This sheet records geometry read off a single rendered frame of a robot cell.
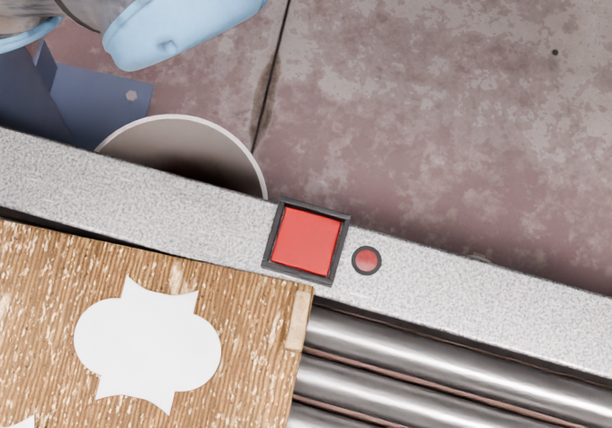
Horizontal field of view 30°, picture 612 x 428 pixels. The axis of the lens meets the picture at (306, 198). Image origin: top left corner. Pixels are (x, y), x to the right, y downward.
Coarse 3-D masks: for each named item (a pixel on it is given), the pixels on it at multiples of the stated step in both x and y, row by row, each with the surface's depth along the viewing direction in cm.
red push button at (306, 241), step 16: (288, 208) 118; (288, 224) 117; (304, 224) 117; (320, 224) 117; (336, 224) 117; (288, 240) 117; (304, 240) 117; (320, 240) 117; (336, 240) 117; (272, 256) 116; (288, 256) 116; (304, 256) 116; (320, 256) 116; (320, 272) 116
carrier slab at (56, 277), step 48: (0, 240) 115; (48, 240) 115; (96, 240) 115; (0, 288) 114; (48, 288) 114; (96, 288) 114; (144, 288) 114; (192, 288) 114; (240, 288) 114; (288, 288) 115; (0, 336) 112; (48, 336) 113; (240, 336) 113; (0, 384) 111; (48, 384) 111; (96, 384) 112; (240, 384) 112; (288, 384) 112
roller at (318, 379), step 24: (312, 360) 115; (312, 384) 114; (336, 384) 114; (360, 384) 114; (384, 384) 114; (408, 384) 115; (360, 408) 114; (384, 408) 114; (408, 408) 114; (432, 408) 114; (456, 408) 114; (480, 408) 115
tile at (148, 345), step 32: (128, 288) 113; (96, 320) 112; (128, 320) 112; (160, 320) 113; (192, 320) 113; (96, 352) 111; (128, 352) 112; (160, 352) 112; (192, 352) 112; (128, 384) 111; (160, 384) 111; (192, 384) 111
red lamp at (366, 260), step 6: (360, 252) 118; (366, 252) 118; (372, 252) 118; (360, 258) 118; (366, 258) 118; (372, 258) 118; (360, 264) 118; (366, 264) 118; (372, 264) 118; (366, 270) 118
